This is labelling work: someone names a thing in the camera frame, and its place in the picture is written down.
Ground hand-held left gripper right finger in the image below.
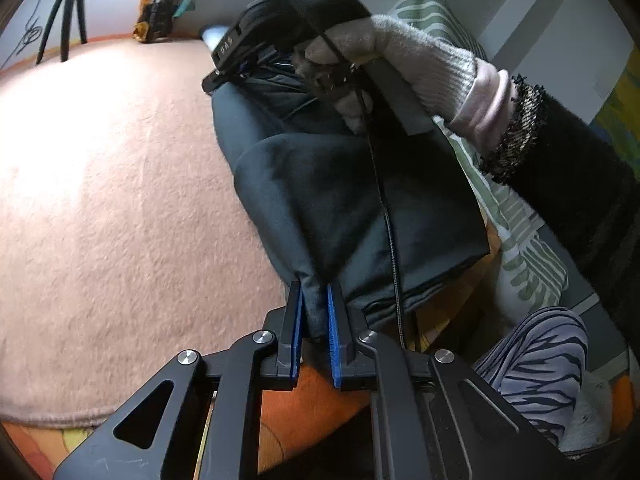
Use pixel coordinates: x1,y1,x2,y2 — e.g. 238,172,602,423
326,282,576,480

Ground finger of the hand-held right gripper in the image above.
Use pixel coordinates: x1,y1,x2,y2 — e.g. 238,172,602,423
202,19,272,93

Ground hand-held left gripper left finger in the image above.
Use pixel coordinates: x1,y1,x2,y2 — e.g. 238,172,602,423
52,280,306,480

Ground black pants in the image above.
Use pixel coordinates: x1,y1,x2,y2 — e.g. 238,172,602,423
210,47,491,341

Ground person's right forearm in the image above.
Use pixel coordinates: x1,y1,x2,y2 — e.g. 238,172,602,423
445,67,640,351

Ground person's right hand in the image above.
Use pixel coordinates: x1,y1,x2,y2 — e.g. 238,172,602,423
292,14,481,136

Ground folded blue cloth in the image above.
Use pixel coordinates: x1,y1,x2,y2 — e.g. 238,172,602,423
200,22,236,47

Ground orange patterned bed sheet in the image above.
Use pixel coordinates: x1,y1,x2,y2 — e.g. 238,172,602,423
0,32,506,480

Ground black tripod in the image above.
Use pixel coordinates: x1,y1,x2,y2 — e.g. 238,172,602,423
35,0,89,64

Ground beige blanket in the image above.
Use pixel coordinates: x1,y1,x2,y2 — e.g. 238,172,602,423
0,35,301,428

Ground person's striped trouser leg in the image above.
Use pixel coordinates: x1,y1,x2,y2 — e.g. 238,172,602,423
472,307,589,453

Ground white green-striped pillow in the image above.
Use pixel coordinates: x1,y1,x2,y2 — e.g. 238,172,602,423
390,0,571,306

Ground white fluffy cloth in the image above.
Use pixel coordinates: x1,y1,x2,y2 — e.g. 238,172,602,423
560,370,631,456

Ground yellow green patterned cloth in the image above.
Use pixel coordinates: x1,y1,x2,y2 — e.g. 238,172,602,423
592,45,640,171

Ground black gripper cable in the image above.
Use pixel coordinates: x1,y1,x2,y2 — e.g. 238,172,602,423
295,0,408,348

